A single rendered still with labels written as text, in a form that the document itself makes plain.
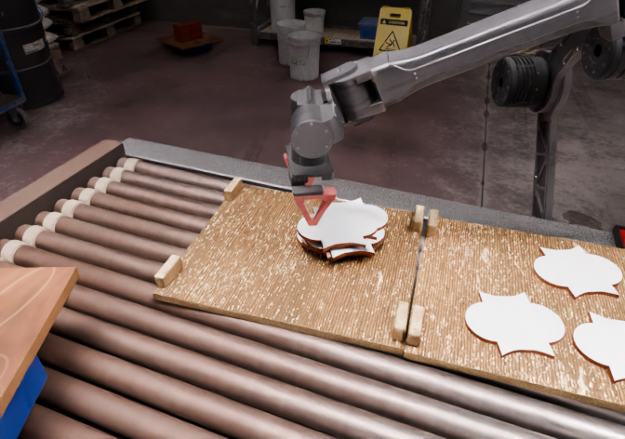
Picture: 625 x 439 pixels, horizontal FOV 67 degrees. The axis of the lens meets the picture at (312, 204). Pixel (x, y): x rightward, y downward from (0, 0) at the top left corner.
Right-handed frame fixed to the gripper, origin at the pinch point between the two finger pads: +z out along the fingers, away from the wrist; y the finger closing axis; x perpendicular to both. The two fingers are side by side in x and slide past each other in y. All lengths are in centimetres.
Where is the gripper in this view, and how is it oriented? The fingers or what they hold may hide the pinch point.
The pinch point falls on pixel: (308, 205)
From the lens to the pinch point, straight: 81.6
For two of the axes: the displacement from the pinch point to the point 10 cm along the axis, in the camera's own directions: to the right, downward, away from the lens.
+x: 9.9, -0.8, 1.4
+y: 1.6, 5.6, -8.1
